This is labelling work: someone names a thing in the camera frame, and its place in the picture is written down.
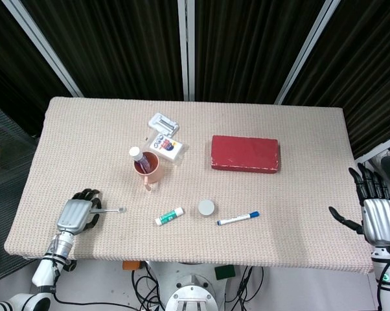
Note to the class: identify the white card box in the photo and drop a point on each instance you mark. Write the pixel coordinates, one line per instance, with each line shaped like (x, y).
(169, 147)

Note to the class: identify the beige waffle tablecloth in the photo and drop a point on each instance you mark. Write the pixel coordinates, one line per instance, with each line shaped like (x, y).
(247, 239)

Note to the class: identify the red brick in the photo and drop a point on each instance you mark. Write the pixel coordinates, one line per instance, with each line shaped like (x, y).
(245, 154)

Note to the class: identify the orange box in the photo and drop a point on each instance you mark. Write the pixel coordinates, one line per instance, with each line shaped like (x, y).
(131, 265)

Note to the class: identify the white marker with blue cap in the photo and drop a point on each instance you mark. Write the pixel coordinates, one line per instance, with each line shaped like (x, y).
(237, 218)

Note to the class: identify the white robot torso base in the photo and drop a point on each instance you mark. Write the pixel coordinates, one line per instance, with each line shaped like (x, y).
(190, 278)

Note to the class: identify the green box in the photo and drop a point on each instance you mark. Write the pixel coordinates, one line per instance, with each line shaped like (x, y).
(224, 272)

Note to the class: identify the grey round cap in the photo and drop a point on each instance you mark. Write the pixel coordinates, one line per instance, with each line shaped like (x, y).
(206, 207)

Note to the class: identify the green white glue stick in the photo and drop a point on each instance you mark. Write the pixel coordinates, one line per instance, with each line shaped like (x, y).
(169, 217)

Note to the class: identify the black mesh screen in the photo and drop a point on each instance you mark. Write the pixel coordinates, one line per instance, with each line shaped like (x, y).
(7, 178)

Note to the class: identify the black pleated curtain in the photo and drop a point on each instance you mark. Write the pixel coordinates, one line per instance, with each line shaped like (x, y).
(247, 45)
(7, 64)
(370, 81)
(117, 45)

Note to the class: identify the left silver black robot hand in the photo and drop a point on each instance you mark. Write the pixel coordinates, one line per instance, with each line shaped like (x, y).
(73, 214)

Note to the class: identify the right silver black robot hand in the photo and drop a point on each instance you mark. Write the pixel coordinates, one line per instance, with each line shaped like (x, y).
(381, 222)

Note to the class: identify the white frame post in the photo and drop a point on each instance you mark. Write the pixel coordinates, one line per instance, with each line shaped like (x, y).
(42, 48)
(186, 48)
(306, 52)
(379, 145)

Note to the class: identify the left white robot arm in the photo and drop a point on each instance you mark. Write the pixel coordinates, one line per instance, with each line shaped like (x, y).
(50, 262)

